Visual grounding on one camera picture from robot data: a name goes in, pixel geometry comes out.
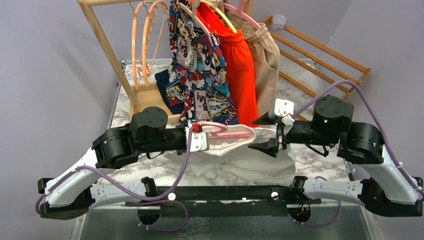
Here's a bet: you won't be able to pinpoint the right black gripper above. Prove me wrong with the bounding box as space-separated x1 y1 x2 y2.
248 109 339 158

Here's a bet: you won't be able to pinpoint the white shorts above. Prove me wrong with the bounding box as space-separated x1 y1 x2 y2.
179 125 296 186

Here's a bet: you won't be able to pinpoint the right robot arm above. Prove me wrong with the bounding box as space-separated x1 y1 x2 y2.
249 95 424 217

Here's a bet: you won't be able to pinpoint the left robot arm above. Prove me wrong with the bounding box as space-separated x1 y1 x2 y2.
35 106 193 220

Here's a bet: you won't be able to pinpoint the comic print shorts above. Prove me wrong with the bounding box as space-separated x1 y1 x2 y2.
161 0 239 125

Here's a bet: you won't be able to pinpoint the orange shorts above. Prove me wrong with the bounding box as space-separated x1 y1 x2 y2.
196 0 258 128

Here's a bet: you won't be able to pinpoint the beige shorts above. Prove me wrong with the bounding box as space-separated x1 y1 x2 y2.
224 9 280 116

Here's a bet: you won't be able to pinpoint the orange hanger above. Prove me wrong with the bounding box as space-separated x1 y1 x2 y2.
141 0 169 87
131 0 154 90

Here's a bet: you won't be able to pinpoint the yellow hanger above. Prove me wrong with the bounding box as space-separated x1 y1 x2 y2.
200 0 238 34

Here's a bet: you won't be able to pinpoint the pink hanger with beige shorts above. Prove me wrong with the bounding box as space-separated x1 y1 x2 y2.
224 0 261 29

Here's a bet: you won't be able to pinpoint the wooden hanger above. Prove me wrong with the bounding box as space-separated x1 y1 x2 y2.
176 0 210 35

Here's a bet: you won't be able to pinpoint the wooden clothes rack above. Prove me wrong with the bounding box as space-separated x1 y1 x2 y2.
77 0 254 126

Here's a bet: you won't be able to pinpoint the wooden slatted rack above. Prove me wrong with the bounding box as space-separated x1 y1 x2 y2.
271 25 371 109

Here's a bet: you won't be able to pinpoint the clear plastic cup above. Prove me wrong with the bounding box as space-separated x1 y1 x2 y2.
270 14 287 31

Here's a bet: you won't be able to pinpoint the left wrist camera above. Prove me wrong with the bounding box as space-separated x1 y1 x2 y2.
185 123 210 153

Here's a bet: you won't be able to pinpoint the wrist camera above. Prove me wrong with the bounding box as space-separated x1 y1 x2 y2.
268 98 295 127
185 123 210 153

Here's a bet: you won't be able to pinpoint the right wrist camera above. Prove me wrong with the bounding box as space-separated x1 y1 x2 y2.
268 98 295 127

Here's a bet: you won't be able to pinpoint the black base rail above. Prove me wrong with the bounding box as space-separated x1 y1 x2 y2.
125 185 312 225

